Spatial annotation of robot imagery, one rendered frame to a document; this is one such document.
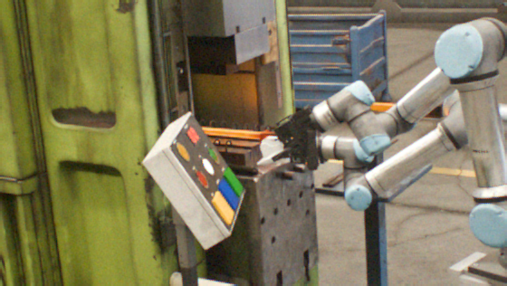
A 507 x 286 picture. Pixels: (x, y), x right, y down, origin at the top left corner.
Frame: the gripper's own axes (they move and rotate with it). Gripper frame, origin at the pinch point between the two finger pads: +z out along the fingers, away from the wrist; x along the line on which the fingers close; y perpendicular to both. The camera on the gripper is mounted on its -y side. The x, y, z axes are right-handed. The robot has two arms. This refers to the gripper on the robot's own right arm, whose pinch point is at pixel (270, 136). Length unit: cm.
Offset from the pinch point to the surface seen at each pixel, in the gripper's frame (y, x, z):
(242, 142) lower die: 1.5, -4.6, 8.1
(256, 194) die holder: 14.3, -15.8, -2.8
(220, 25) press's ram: -39.6, -17.2, 3.9
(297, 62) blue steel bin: 55, 340, 178
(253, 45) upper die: -30.4, -2.1, 2.3
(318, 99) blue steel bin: 83, 341, 163
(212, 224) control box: 1, -69, -23
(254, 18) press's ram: -38.7, 0.2, 2.3
